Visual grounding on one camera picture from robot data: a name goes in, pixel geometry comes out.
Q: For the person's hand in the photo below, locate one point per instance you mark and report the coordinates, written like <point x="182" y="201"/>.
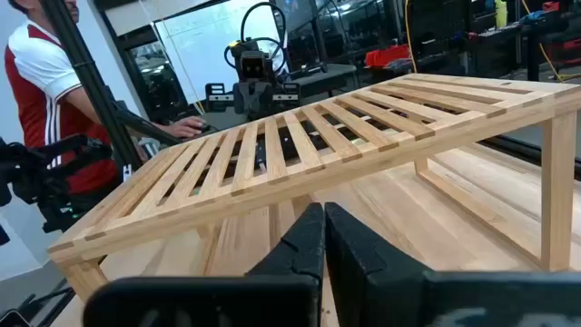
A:
<point x="186" y="127"/>

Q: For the person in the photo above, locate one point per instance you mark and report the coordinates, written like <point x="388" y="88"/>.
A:
<point x="41" y="91"/>

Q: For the yellow-green bottle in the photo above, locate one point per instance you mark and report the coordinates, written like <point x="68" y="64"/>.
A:
<point x="500" y="12"/>

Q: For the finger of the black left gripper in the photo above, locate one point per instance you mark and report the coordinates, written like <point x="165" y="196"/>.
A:
<point x="219" y="96"/>
<point x="287" y="94"/>

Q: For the white board panel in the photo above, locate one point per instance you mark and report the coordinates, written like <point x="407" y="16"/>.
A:
<point x="204" y="50"/>

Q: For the black camera rig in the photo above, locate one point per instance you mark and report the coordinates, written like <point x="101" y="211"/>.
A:
<point x="41" y="181"/>

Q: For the red plastic bin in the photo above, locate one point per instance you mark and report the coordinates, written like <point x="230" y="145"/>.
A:
<point x="386" y="55"/>

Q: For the black side table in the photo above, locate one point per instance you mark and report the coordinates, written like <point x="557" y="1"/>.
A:
<point x="327" y="75"/>

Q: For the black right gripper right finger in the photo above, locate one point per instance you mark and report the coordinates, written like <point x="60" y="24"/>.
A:
<point x="363" y="272"/>

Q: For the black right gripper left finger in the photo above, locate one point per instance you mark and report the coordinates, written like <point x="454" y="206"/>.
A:
<point x="290" y="263"/>

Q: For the black frame post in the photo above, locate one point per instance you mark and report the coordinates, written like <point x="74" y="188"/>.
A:
<point x="86" y="77"/>

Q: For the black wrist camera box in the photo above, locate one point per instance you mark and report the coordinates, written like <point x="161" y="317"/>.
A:
<point x="255" y="66"/>

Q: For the slatted wooden shelf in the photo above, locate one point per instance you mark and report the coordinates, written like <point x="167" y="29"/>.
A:
<point x="318" y="150"/>

